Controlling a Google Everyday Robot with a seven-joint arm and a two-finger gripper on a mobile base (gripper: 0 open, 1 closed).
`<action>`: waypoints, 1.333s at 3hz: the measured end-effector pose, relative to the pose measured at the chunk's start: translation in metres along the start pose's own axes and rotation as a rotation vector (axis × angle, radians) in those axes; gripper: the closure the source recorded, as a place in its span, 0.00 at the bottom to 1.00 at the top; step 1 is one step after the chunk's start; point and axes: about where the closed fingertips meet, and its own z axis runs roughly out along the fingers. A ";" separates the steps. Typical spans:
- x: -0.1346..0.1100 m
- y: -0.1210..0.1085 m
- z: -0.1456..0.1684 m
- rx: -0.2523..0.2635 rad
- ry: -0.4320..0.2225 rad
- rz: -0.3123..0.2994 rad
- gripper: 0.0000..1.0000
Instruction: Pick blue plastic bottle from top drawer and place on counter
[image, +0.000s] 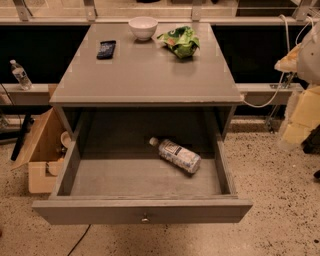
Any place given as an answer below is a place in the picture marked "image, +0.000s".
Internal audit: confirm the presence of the dark blue snack packet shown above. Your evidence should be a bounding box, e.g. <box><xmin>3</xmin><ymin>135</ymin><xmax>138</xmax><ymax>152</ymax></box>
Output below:
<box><xmin>97</xmin><ymin>40</ymin><xmax>116</xmax><ymax>60</ymax></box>

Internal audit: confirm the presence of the small metal drawer knob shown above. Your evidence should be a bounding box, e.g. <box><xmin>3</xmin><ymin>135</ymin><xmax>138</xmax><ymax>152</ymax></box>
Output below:
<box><xmin>141</xmin><ymin>213</ymin><xmax>150</xmax><ymax>224</ymax></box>

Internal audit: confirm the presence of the black floor cable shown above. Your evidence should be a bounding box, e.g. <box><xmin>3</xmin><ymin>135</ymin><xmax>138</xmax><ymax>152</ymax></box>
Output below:
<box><xmin>66</xmin><ymin>224</ymin><xmax>92</xmax><ymax>256</ymax></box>

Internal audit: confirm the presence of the clear plastic water bottle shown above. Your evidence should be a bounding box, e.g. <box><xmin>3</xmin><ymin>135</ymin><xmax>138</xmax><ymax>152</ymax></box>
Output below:
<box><xmin>149</xmin><ymin>137</ymin><xmax>201</xmax><ymax>174</ymax></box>

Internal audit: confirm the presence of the white ceramic bowl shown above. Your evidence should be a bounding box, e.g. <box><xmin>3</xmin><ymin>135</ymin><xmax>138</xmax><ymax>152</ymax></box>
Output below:
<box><xmin>128</xmin><ymin>16</ymin><xmax>158</xmax><ymax>41</ymax></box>

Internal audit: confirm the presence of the open cardboard box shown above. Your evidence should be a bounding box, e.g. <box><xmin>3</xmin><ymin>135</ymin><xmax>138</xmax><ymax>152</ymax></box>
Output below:
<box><xmin>12</xmin><ymin>108</ymin><xmax>65</xmax><ymax>194</ymax></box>

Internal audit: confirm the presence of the grey cabinet with counter top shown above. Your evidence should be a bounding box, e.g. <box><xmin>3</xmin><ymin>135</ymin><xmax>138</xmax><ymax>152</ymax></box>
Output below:
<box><xmin>50</xmin><ymin>23</ymin><xmax>242</xmax><ymax>134</ymax></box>

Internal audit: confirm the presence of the white cable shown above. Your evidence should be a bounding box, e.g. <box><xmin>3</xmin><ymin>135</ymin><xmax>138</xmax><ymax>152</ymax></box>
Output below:
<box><xmin>241</xmin><ymin>14</ymin><xmax>315</xmax><ymax>109</ymax></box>

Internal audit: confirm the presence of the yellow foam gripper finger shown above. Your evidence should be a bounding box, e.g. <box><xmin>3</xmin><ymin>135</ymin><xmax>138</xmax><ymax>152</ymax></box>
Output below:
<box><xmin>274</xmin><ymin>44</ymin><xmax>300</xmax><ymax>72</ymax></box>

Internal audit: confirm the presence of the white cup in box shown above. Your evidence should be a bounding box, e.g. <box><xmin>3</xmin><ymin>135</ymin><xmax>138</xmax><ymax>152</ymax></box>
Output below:
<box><xmin>60</xmin><ymin>131</ymin><xmax>71</xmax><ymax>148</ymax></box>

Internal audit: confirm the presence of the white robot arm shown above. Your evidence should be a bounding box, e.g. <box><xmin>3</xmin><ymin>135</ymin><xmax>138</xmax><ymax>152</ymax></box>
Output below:
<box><xmin>274</xmin><ymin>21</ymin><xmax>320</xmax><ymax>149</ymax></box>

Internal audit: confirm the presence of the green chip bag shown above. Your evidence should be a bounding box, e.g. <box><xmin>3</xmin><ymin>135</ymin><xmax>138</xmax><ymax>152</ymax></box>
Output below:
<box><xmin>157</xmin><ymin>26</ymin><xmax>200</xmax><ymax>59</ymax></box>

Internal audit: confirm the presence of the water bottle on ledge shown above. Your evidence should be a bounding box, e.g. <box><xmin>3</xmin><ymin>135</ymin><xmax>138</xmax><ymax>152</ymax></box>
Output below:
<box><xmin>10</xmin><ymin>60</ymin><xmax>32</xmax><ymax>91</ymax></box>

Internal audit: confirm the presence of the open grey top drawer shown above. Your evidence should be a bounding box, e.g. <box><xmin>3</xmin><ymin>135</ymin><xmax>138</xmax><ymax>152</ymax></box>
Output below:
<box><xmin>33</xmin><ymin>109</ymin><xmax>252</xmax><ymax>224</ymax></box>

